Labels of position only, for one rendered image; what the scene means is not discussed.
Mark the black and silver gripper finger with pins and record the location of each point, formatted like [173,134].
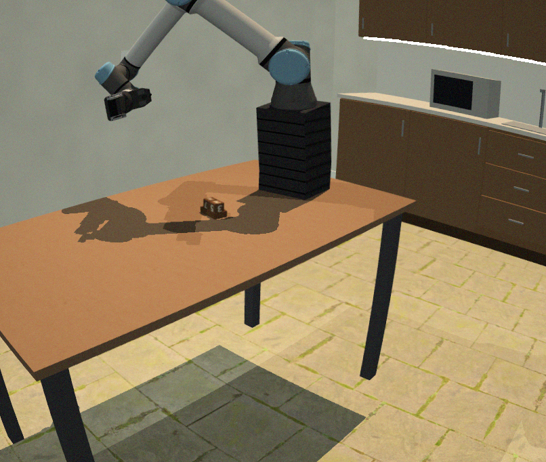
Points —
[118,117]
[118,95]

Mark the brown wooden tray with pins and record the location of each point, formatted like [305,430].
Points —
[212,214]

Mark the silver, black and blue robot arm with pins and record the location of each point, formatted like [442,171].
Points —
[288,61]

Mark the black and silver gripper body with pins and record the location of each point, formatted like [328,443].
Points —
[130,100]

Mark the brown calendar cube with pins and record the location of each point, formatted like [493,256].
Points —
[216,206]
[206,202]

